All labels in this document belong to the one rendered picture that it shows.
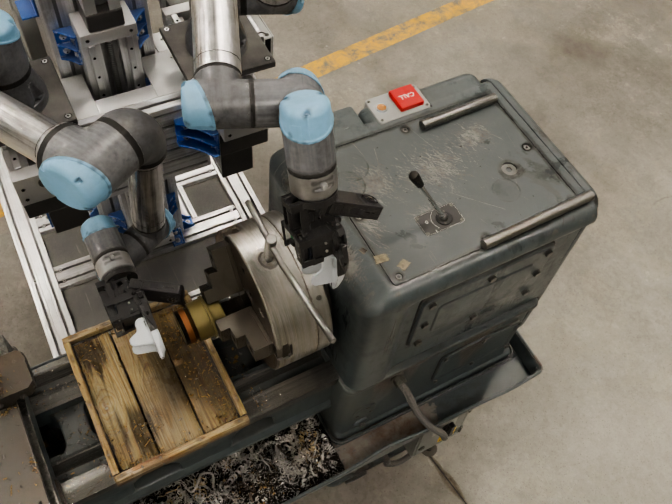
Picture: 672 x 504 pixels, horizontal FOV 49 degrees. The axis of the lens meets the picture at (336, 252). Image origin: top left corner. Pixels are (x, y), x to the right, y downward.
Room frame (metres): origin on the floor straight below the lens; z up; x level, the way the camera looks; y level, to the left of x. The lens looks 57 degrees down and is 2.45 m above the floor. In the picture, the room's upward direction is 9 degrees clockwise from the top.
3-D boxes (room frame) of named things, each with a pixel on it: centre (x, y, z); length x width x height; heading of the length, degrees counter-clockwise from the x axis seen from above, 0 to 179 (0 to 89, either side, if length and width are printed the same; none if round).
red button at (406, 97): (1.22, -0.10, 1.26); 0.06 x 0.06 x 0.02; 35
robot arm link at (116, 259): (0.77, 0.46, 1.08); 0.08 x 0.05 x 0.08; 125
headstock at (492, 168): (1.02, -0.19, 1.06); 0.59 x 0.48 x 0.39; 125
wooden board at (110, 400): (0.61, 0.36, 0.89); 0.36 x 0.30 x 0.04; 35
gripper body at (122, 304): (0.70, 0.42, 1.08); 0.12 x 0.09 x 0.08; 35
